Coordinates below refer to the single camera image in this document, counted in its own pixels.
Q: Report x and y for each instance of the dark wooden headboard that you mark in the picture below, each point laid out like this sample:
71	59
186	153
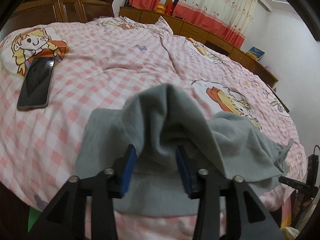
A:
33	12

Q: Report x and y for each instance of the cream and red curtain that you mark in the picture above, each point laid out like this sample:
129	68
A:
228	19

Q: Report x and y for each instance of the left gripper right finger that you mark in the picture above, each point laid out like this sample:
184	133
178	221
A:
208	185

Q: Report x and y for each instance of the blue picture book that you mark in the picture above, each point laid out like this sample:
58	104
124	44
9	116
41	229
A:
255	53

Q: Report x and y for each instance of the yellow container on cabinet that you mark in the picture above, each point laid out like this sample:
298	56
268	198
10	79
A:
161	8

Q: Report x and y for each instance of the long wooden low cabinet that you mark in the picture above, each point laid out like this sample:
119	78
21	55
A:
183	28

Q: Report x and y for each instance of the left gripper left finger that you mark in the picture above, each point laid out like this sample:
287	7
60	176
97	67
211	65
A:
109	184

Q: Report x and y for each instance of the black smartphone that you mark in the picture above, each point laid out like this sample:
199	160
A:
34	93

